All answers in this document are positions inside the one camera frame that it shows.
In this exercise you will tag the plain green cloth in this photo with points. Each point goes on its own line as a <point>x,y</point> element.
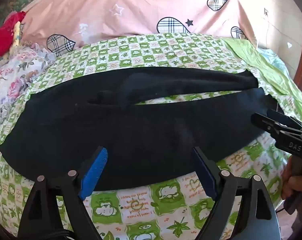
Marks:
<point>263,65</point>

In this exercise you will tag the person's right hand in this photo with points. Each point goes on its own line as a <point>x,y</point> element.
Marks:
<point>287,185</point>

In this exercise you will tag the wall socket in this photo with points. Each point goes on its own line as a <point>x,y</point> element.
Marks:
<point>266,12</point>

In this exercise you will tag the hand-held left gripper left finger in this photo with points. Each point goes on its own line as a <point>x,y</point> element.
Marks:
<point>94,172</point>

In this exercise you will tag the black pants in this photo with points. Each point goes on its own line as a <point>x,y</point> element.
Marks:
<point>116,130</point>

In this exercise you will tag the red cloth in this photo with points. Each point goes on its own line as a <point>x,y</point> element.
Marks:
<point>2,37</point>

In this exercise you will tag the light blue cloth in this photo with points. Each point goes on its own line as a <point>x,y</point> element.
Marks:
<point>275,60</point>

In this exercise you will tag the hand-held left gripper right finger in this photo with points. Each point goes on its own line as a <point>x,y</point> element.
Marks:
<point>206,173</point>

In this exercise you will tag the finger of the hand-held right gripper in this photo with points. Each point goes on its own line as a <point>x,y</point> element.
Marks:
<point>285,120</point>
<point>262,121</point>

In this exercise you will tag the floral pillow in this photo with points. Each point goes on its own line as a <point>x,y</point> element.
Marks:
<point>18,80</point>

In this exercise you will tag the green checked bed sheet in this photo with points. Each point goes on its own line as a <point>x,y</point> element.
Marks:
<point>151,50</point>

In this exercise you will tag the pink blanket with plaid hearts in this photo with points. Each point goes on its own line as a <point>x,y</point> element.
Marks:
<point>131,7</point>

